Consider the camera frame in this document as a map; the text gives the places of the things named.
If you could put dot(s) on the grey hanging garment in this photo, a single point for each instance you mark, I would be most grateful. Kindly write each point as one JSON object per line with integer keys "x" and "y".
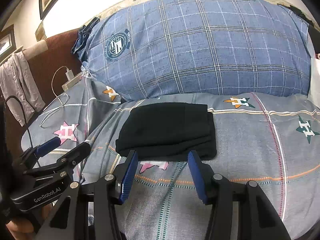
{"x": 17, "y": 80}

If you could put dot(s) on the white paper bag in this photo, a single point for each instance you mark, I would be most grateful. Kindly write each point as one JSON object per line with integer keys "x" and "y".
{"x": 314, "y": 91}

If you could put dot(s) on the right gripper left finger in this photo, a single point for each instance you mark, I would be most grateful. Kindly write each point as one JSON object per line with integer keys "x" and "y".
{"x": 88, "y": 211}

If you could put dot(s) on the grey star-patterned bed sheet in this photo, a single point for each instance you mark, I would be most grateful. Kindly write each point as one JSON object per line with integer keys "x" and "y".
{"x": 272, "y": 140}

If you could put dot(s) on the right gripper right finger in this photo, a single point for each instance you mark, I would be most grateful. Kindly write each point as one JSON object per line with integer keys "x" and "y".
{"x": 257, "y": 217}

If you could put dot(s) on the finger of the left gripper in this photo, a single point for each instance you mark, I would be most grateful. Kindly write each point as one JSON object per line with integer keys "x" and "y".
{"x": 65, "y": 163}
{"x": 31, "y": 156}

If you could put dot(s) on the dark red headboard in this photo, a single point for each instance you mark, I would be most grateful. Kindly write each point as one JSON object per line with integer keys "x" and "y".
{"x": 49, "y": 78}

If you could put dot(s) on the person's left hand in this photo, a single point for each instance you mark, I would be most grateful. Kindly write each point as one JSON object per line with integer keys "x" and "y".
{"x": 22, "y": 224}

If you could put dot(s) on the black pants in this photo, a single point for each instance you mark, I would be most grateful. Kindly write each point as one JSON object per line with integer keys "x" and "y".
{"x": 168, "y": 132}

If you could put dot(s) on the white charger plug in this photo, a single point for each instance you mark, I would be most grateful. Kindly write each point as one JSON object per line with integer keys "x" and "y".
{"x": 69, "y": 74}

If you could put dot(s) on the small framed picture left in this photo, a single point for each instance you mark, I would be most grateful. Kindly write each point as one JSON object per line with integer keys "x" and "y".
{"x": 7, "y": 42}

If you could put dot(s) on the blue plaid pillow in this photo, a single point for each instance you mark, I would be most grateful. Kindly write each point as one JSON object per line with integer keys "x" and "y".
{"x": 223, "y": 47}

